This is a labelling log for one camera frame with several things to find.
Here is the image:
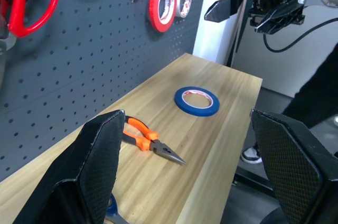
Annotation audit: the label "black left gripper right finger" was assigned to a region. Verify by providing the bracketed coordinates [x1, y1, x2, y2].
[250, 108, 338, 224]

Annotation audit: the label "orange handled needle-nose pliers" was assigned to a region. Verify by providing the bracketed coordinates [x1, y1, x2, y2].
[121, 115, 187, 166]

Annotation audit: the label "red tape roll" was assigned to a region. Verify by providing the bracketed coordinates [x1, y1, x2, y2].
[147, 0, 176, 33]

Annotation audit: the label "dark grey metal pegboard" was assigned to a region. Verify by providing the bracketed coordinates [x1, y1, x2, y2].
[0, 0, 210, 182]

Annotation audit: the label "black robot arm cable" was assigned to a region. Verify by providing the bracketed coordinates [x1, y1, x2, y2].
[262, 17, 338, 53]

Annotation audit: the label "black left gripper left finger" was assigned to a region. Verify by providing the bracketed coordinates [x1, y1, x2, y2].
[13, 109, 126, 224]

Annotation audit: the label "person in black clothing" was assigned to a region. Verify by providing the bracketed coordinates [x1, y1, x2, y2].
[280, 43, 338, 129]

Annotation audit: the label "red handled scissors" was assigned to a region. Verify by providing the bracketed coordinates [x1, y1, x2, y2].
[0, 0, 61, 38]

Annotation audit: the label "white and black sneaker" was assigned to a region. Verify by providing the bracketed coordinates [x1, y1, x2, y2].
[240, 145, 264, 165]

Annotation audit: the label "blue tape roll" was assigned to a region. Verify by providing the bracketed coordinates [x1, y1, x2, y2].
[174, 86, 221, 118]

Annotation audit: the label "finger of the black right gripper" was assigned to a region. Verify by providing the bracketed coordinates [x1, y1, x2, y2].
[254, 0, 306, 35]
[204, 0, 239, 23]

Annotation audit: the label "blue handled scissors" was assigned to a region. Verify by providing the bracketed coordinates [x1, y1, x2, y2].
[105, 193, 130, 224]

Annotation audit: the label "black metal floor frame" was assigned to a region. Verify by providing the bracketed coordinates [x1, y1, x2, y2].
[233, 165, 277, 198]

